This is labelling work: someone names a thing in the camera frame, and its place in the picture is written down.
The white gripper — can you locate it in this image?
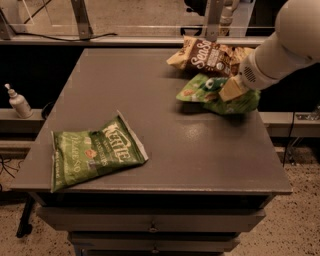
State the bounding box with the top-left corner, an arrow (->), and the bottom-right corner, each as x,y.
219,51 -> 277,102

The green rice chip bag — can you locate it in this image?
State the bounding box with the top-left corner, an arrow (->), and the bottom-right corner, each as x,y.
176,74 -> 260,115

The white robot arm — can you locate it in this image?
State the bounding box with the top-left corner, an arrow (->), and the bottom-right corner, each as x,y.
219,0 -> 320,101

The brown Sensible chip bag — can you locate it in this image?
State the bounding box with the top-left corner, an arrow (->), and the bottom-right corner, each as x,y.
167,36 -> 253,77

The green Kettle chip bag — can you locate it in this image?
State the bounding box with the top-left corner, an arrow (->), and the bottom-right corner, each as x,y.
51,112 -> 148,193

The grey drawer cabinet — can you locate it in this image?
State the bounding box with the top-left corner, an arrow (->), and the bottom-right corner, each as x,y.
13,48 -> 291,256

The white pump bottle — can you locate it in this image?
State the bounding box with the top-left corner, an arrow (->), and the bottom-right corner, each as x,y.
5,84 -> 33,119

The metal frame post right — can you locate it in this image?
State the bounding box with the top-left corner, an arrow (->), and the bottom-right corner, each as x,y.
205,0 -> 224,41

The metal frame post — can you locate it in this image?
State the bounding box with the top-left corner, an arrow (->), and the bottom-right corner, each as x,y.
71,0 -> 93,40
205,0 -> 224,41

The metal frame post left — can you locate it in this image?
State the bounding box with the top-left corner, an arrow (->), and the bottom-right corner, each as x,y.
71,0 -> 93,40

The black cable on ledge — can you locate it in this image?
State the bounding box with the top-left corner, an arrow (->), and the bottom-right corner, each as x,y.
7,23 -> 118,42

